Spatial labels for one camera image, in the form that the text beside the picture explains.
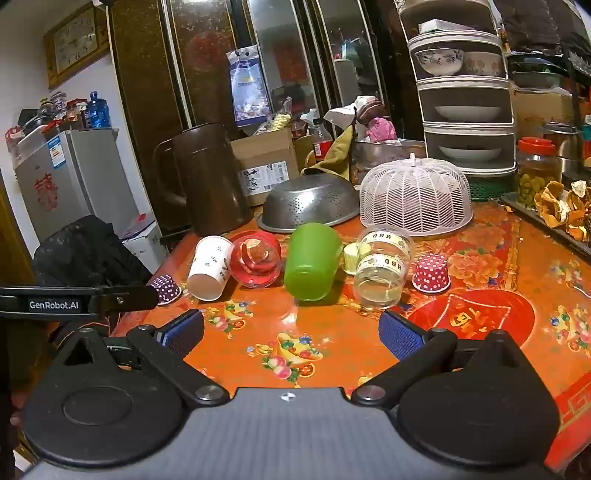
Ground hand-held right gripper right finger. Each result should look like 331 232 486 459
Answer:
352 310 527 408

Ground purple polka dot cup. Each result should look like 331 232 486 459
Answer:
147 274 182 306

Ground red floral tablecloth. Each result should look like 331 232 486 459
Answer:
111 198 591 472

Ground brown cardboard box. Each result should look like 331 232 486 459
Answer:
230 128 301 207

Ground green plastic cup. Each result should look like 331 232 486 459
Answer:
283 222 343 302

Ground wooden framed wall clock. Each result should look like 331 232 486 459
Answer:
43 6 110 90

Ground white printed paper cup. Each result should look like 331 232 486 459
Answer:
187 235 234 302

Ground blue floral bowl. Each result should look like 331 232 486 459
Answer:
414 48 465 77

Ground red patterned bowl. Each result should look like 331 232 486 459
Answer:
463 51 505 77

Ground black jacket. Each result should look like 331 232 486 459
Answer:
32 215 153 289

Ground white mesh food cover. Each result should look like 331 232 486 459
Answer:
359 153 475 238

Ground pink cloth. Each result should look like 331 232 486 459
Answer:
366 117 398 143

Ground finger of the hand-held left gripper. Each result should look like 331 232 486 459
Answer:
90 285 160 319

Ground red polka dot cup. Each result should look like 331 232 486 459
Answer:
412 253 451 293

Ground blue water bottle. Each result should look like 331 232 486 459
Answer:
88 91 112 129

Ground green and white carton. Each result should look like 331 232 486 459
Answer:
418 18 476 35

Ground white cardboard box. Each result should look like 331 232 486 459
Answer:
119 213 169 273

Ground olive green cloth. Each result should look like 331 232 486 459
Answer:
301 122 358 185

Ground red transparent plastic cup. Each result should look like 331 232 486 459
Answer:
228 230 283 289

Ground metal basin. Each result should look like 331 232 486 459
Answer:
351 138 428 185

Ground glass jar with red lid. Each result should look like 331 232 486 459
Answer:
516 137 563 208

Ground brown plastic pitcher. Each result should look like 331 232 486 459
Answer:
153 122 254 237

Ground metal pot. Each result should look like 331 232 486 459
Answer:
541 122 583 174

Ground hanging printed plastic bag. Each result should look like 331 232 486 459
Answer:
226 46 274 127

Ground clear labelled plastic cup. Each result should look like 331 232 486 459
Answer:
353 251 411 310
358 226 415 260

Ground tray of dried peels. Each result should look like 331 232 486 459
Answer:
501 179 591 259

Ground white plastic bag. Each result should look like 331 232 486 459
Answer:
323 95 380 139

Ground grey small fridge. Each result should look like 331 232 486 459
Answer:
13 128 145 244

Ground small pale yellow cup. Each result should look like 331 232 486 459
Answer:
342 243 362 273

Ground green plastic basket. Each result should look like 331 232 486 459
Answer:
467 175 519 202

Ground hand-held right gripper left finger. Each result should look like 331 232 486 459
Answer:
62 309 230 409

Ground white tiered dish rack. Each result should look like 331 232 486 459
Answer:
396 0 518 178

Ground metal colander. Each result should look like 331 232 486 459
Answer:
257 173 362 233

